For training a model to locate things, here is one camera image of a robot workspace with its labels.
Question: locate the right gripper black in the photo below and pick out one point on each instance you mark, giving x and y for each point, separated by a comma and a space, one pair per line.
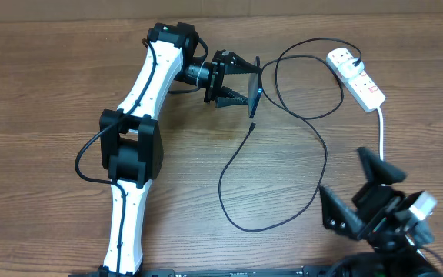
374, 198

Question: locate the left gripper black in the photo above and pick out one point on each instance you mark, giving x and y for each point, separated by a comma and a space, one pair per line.
218, 75

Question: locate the Galaxy S24+ smartphone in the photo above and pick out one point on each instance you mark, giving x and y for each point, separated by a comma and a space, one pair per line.
255, 89

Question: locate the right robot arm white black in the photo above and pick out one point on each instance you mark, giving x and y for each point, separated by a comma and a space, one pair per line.
406, 262

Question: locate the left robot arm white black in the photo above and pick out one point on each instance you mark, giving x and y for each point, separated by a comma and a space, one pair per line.
131, 144

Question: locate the white charger plug adapter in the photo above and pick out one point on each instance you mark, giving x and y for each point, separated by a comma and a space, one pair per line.
351, 68

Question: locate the white power strip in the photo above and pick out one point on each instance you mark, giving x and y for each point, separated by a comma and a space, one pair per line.
367, 94

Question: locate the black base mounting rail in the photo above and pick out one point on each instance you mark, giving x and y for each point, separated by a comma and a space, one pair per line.
305, 271

